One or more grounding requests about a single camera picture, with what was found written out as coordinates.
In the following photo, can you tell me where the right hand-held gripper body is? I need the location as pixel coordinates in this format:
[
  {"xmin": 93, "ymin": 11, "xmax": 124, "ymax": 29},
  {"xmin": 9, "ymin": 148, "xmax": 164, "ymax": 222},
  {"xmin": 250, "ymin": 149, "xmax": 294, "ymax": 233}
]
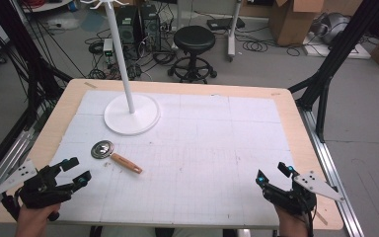
[{"xmin": 263, "ymin": 170, "xmax": 345, "ymax": 217}]

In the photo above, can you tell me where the large open cardboard box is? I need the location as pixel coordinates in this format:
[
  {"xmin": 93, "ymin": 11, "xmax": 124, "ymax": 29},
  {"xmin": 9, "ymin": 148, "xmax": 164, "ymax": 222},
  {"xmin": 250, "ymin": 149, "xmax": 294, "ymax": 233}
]
[{"xmin": 268, "ymin": 0, "xmax": 328, "ymax": 47}]

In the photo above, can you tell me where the black frame post with cables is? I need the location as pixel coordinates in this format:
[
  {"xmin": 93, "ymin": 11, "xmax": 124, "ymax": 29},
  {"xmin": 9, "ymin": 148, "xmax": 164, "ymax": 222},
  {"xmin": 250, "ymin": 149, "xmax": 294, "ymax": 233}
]
[{"xmin": 0, "ymin": 0, "xmax": 74, "ymax": 189}]

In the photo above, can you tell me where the white hook stand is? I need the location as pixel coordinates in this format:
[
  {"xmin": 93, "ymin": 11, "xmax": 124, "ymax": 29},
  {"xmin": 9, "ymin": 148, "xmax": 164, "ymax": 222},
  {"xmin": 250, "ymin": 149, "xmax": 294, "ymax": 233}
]
[{"xmin": 79, "ymin": 0, "xmax": 162, "ymax": 136}]

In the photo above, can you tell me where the metal scoop with wooden handle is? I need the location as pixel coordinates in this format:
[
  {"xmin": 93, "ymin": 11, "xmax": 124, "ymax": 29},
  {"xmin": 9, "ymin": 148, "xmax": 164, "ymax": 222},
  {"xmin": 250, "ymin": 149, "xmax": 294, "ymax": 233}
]
[{"xmin": 90, "ymin": 139, "xmax": 144, "ymax": 175}]

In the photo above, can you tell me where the white flat board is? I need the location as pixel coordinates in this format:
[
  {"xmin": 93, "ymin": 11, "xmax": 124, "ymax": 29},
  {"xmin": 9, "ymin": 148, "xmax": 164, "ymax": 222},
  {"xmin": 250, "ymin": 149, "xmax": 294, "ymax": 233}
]
[{"xmin": 301, "ymin": 32, "xmax": 372, "ymax": 60}]

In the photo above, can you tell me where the person's left hand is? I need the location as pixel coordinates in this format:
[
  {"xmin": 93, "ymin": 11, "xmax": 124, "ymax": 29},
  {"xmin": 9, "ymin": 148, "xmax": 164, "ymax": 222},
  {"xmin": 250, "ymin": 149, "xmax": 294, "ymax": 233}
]
[{"xmin": 14, "ymin": 201, "xmax": 62, "ymax": 237}]

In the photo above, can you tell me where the aluminium rail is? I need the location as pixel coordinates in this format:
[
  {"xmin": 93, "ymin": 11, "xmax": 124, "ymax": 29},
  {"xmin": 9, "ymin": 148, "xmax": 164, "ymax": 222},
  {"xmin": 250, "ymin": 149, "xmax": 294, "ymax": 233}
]
[
  {"xmin": 0, "ymin": 128, "xmax": 37, "ymax": 216},
  {"xmin": 299, "ymin": 108, "xmax": 365, "ymax": 237}
]

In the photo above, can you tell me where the white gridded mat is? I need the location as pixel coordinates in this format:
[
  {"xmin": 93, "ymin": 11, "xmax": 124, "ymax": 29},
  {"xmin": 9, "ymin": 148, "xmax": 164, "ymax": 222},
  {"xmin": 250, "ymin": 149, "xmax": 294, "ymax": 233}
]
[{"xmin": 46, "ymin": 90, "xmax": 298, "ymax": 229}]

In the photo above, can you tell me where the black round stool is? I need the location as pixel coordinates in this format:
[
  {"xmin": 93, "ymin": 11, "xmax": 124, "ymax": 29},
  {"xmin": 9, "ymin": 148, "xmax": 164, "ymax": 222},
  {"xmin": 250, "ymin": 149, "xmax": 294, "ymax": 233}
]
[{"xmin": 167, "ymin": 25, "xmax": 219, "ymax": 85}]

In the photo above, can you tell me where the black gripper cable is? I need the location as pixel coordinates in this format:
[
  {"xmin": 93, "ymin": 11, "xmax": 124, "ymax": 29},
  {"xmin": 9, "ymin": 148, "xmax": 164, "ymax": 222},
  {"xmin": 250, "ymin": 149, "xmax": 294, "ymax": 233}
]
[{"xmin": 304, "ymin": 210, "xmax": 315, "ymax": 237}]

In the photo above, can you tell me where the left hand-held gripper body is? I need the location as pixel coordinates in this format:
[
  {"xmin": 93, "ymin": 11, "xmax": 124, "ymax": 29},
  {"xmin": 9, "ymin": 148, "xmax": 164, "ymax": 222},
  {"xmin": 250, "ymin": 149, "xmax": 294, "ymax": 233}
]
[{"xmin": 0, "ymin": 158, "xmax": 77, "ymax": 222}]

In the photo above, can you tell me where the thin wooden stick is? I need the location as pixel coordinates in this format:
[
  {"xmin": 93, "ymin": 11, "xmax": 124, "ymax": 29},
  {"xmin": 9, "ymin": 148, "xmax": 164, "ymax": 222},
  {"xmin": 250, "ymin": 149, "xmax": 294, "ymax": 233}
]
[{"xmin": 315, "ymin": 210, "xmax": 329, "ymax": 227}]

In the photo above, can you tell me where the small white box device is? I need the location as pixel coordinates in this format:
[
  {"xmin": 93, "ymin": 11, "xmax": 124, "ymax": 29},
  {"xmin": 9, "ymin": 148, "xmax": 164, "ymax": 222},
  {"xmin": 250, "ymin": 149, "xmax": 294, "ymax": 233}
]
[{"xmin": 102, "ymin": 38, "xmax": 114, "ymax": 57}]

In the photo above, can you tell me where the grey rounded appliance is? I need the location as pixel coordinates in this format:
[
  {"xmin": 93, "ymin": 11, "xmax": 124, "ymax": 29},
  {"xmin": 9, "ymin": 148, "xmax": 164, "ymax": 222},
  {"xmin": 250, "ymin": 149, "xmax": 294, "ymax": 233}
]
[{"xmin": 311, "ymin": 12, "xmax": 352, "ymax": 46}]

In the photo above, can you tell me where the black computer tower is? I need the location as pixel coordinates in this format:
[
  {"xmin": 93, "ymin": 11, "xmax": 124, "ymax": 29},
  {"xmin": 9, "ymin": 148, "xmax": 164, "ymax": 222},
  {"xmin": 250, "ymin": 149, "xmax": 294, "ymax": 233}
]
[
  {"xmin": 115, "ymin": 5, "xmax": 140, "ymax": 47},
  {"xmin": 139, "ymin": 3, "xmax": 163, "ymax": 52}
]

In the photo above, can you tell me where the flat black device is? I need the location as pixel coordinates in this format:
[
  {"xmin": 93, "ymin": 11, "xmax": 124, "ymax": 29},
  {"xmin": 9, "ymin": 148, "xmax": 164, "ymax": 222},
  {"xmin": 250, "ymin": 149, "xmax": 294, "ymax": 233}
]
[{"xmin": 206, "ymin": 16, "xmax": 247, "ymax": 32}]

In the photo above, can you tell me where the black coiled cable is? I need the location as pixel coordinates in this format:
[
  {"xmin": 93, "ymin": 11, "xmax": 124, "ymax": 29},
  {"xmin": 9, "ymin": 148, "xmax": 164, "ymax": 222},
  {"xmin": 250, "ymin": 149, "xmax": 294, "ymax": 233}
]
[{"xmin": 241, "ymin": 39, "xmax": 269, "ymax": 53}]

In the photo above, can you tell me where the person's right hand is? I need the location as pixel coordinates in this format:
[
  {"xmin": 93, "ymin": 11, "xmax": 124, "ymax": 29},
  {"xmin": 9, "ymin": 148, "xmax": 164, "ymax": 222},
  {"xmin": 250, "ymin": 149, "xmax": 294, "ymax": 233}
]
[{"xmin": 273, "ymin": 203, "xmax": 311, "ymax": 237}]

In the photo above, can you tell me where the white rolling stand leg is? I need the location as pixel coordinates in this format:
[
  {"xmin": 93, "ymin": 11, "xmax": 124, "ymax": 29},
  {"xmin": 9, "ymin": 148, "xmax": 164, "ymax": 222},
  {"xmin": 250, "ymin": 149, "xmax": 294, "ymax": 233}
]
[{"xmin": 226, "ymin": 0, "xmax": 243, "ymax": 62}]

